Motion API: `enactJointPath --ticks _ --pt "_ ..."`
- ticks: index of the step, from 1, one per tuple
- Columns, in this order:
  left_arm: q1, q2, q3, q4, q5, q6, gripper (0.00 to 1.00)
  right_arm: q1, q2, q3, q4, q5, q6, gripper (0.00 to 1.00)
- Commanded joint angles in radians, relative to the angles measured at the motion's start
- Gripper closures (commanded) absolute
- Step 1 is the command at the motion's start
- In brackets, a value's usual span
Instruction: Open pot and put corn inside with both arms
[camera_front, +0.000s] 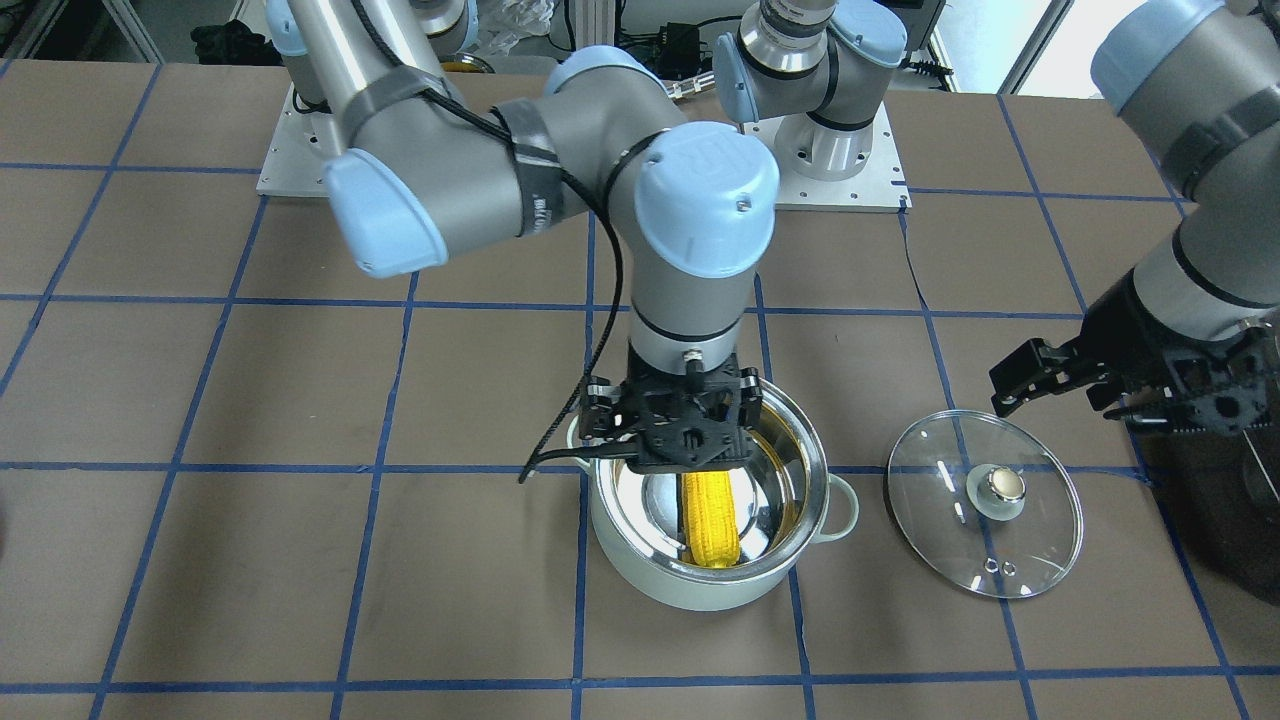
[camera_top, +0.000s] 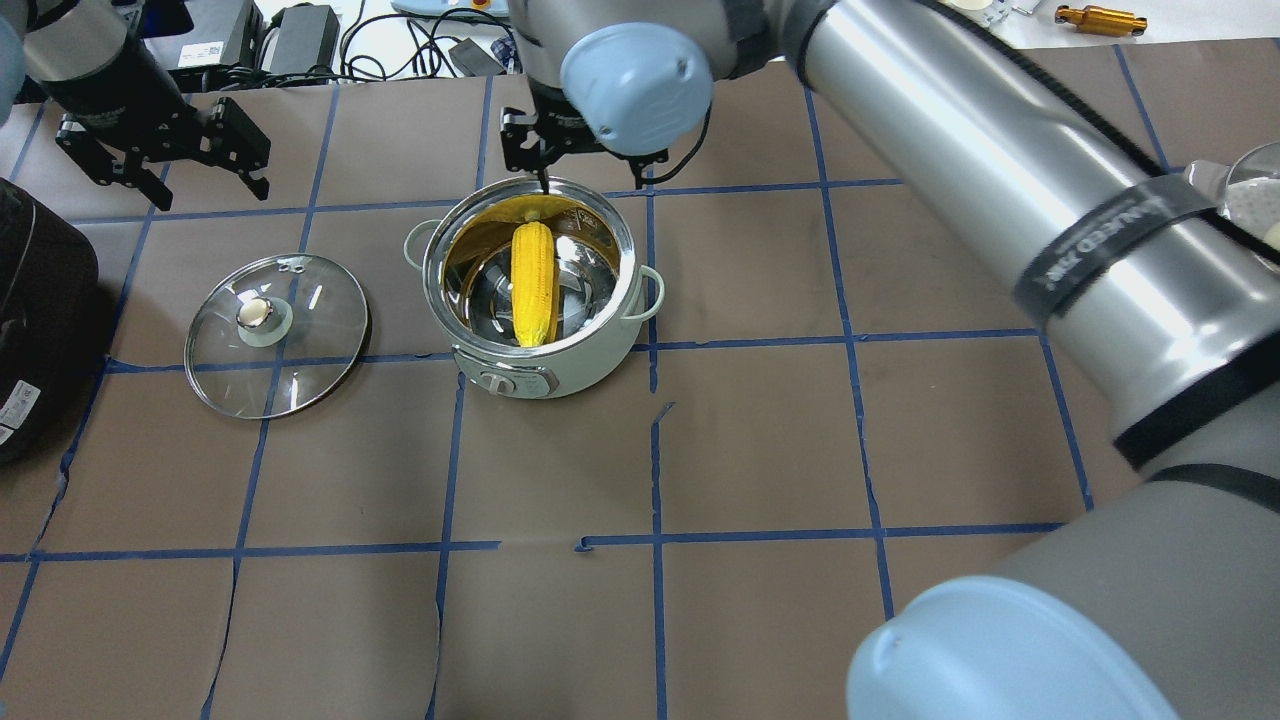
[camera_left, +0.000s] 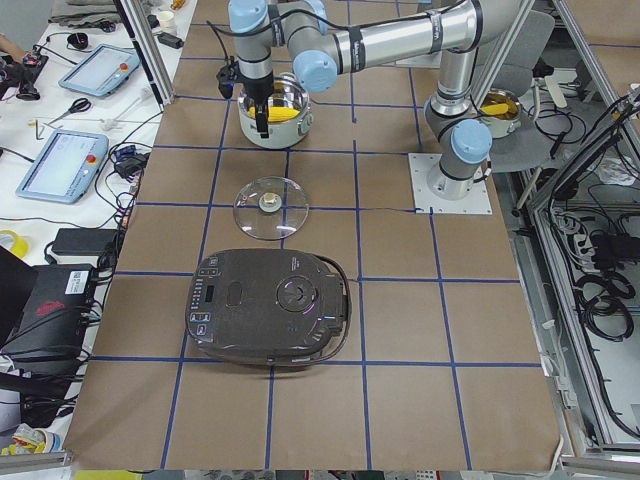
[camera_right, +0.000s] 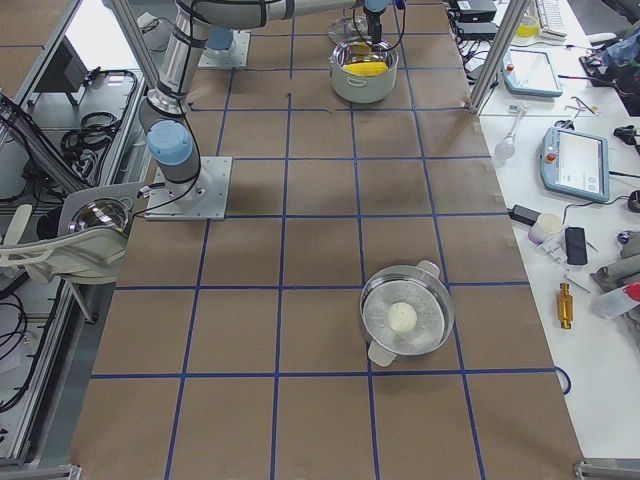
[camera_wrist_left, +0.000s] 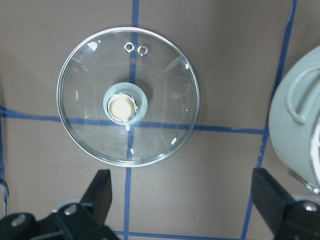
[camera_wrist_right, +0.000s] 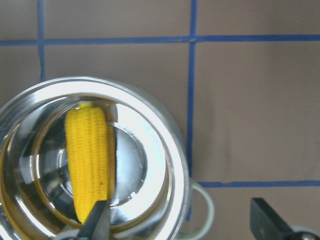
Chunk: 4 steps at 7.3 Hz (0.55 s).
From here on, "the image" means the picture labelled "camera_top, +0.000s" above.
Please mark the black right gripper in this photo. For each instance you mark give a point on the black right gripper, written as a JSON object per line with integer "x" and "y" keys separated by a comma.
{"x": 527, "y": 133}

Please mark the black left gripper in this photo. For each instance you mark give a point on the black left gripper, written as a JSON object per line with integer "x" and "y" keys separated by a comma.
{"x": 112, "y": 97}

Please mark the yellow corn cob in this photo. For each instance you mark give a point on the yellow corn cob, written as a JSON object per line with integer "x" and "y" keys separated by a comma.
{"x": 534, "y": 284}

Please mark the glass pot lid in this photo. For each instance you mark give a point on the glass pot lid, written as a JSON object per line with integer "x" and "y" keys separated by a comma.
{"x": 276, "y": 336}

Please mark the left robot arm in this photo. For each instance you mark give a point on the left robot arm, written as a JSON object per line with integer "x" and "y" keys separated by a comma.
{"x": 50, "y": 40}

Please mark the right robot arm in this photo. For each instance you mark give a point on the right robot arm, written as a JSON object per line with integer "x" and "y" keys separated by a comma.
{"x": 1161, "y": 604}

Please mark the pale green electric pot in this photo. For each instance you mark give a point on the pale green electric pot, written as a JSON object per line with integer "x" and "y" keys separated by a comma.
{"x": 606, "y": 292}

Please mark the steel steamer pot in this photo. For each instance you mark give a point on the steel steamer pot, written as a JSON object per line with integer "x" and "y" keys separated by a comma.
{"x": 1243, "y": 199}

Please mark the black computer box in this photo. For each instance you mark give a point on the black computer box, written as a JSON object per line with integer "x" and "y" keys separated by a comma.
{"x": 224, "y": 35}

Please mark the black power adapter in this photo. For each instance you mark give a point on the black power adapter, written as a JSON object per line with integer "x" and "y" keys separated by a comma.
{"x": 302, "y": 40}

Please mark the black rice cooker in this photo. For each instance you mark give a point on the black rice cooker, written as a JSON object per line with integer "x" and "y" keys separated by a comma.
{"x": 50, "y": 308}

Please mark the blue teach pendant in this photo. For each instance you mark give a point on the blue teach pendant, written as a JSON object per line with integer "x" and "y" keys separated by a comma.
{"x": 435, "y": 8}

